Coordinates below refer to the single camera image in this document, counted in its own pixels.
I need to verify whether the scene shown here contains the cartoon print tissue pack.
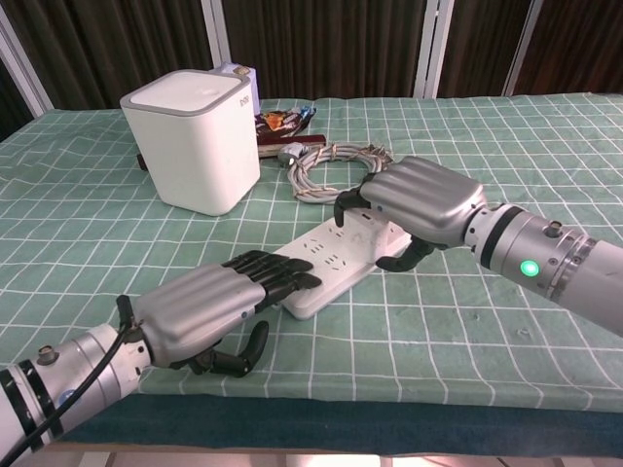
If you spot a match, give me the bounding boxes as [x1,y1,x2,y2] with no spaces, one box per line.
[218,62,260,116]

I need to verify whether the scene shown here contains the dark red flat bar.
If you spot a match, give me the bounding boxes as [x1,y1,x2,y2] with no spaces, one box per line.
[257,133,328,160]

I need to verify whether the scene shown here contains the coiled grey power cable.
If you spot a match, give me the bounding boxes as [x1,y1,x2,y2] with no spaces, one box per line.
[276,140,395,205]

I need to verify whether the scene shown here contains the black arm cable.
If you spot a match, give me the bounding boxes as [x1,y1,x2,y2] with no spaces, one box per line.
[28,294,147,449]

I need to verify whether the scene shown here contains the green checked tablecloth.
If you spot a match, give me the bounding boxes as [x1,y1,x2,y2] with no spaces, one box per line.
[0,91,623,410]

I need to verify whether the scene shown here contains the brown chocolate snack wrapper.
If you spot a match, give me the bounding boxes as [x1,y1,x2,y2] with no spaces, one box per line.
[255,106,317,137]

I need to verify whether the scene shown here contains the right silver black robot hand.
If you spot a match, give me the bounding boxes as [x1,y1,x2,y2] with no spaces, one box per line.
[333,156,488,273]

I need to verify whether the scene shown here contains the dark teal table pad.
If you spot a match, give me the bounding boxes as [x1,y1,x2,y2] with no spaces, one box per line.
[62,388,623,447]

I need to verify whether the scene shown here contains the white square lidded bin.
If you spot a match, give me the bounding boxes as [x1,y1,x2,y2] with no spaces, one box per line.
[120,69,262,217]

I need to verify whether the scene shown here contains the dark folding screen white frames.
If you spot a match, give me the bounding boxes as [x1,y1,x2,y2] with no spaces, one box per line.
[0,0,623,127]

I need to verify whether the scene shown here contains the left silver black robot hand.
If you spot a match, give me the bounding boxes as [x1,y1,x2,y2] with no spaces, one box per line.
[116,250,325,378]

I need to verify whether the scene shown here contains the white power strip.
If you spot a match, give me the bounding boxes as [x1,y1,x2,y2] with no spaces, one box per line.
[272,206,415,322]

